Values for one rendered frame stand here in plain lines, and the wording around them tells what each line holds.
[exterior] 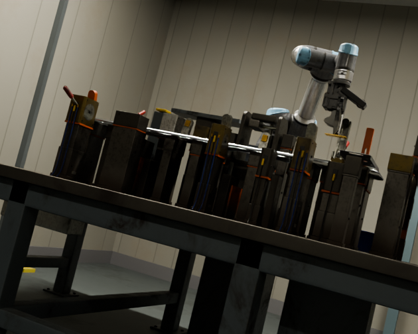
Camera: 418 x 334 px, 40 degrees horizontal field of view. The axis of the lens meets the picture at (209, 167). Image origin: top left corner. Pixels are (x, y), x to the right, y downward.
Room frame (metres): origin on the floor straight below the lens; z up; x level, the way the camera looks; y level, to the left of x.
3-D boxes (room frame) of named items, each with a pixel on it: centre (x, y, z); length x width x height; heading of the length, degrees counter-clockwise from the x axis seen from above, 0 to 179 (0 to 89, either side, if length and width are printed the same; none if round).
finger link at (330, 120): (2.23, -0.42, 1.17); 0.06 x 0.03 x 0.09; 67
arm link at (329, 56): (2.35, -0.41, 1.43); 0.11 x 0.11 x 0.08; 1
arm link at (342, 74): (2.25, -0.43, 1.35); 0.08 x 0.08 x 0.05
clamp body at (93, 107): (2.47, 0.59, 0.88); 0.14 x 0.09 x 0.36; 157
